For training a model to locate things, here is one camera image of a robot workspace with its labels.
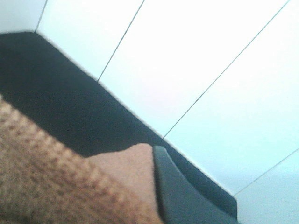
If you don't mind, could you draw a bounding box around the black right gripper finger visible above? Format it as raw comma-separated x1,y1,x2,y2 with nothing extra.
153,146,237,224

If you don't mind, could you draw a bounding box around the brown towel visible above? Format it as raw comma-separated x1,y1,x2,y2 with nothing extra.
0,99,163,224

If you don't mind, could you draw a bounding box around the black table cloth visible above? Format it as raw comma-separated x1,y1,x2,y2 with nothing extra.
0,32,237,220

